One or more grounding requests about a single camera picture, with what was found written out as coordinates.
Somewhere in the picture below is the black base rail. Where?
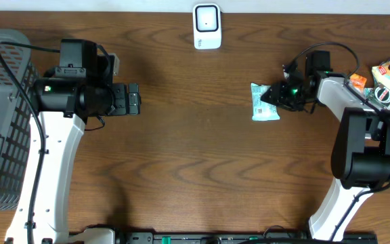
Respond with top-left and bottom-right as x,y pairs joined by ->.
69,230 -> 379,244

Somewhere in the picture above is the white barcode scanner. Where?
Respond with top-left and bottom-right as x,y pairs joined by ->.
192,3 -> 222,49

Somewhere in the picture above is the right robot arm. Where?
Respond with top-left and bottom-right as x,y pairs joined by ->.
261,50 -> 390,243

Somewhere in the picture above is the red white tape roll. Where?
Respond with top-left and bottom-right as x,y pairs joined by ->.
368,83 -> 390,110

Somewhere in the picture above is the small orange tissue pack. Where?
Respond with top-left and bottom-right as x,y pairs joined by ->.
349,73 -> 367,94

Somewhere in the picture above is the grey plastic mesh basket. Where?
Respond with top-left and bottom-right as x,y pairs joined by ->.
0,29 -> 40,211

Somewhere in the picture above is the small teal tissue pack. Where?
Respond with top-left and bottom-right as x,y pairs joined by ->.
364,87 -> 374,98

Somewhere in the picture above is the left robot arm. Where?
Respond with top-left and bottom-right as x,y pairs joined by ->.
5,39 -> 141,243

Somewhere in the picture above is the green Zappy wipes pack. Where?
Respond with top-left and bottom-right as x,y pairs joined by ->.
251,83 -> 280,121

